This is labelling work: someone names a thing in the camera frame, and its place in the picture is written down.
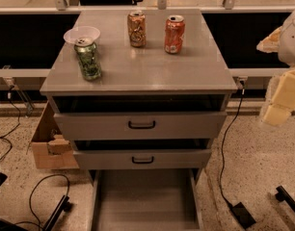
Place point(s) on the grey drawer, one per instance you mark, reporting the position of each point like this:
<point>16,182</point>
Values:
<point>145,200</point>
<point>140,126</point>
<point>142,159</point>

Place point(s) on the black stand leg right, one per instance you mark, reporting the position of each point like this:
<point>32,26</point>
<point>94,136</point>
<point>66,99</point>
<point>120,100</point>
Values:
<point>283,195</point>

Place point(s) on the grey drawer cabinet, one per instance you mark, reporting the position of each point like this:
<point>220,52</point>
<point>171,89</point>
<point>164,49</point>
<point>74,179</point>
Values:
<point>142,80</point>

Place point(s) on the middle grey drawer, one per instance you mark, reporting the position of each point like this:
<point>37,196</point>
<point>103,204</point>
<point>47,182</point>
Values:
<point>142,159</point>

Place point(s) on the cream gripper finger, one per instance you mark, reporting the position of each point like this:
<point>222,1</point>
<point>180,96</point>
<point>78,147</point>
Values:
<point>271,43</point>
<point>282,103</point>

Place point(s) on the black stand leg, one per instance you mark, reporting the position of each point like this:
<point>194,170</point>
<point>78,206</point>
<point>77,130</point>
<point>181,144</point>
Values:
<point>283,195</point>
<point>63,206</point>

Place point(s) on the black power adapter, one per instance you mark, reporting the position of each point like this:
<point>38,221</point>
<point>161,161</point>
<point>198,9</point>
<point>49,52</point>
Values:
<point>242,215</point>

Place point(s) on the black stand leg left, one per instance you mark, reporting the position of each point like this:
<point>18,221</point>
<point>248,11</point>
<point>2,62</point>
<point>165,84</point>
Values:
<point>63,206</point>

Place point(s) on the bottom grey drawer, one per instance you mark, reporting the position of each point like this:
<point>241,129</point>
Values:
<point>145,200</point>

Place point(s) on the top grey drawer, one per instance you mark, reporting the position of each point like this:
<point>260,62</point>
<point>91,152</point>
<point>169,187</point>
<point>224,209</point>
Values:
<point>140,126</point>

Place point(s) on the gold brown soda can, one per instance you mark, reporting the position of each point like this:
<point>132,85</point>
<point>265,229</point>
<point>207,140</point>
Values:
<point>136,24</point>

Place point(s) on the orange soda can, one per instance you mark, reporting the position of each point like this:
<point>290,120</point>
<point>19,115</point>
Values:
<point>174,32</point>

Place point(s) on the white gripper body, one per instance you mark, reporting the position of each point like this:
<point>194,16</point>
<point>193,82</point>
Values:
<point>291,43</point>

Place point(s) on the cardboard box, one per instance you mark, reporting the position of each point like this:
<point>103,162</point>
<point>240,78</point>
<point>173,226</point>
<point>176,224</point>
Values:
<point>50,149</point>

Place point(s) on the green soda can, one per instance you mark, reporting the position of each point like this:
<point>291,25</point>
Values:
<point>87,56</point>

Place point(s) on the white bowl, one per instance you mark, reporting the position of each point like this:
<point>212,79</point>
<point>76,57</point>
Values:
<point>75,33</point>

